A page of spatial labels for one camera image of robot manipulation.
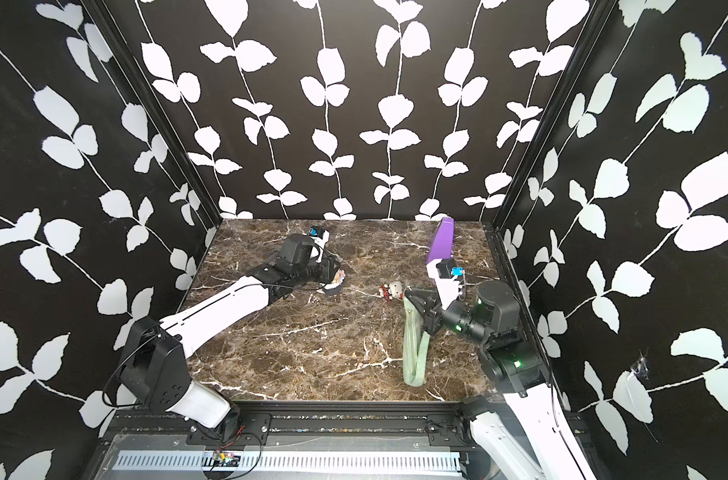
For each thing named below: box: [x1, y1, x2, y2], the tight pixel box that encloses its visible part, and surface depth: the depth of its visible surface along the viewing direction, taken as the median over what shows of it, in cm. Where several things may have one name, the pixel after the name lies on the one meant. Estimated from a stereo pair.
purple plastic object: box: [426, 217, 455, 265], surface depth 100 cm
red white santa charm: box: [378, 281, 404, 303], surface depth 100 cm
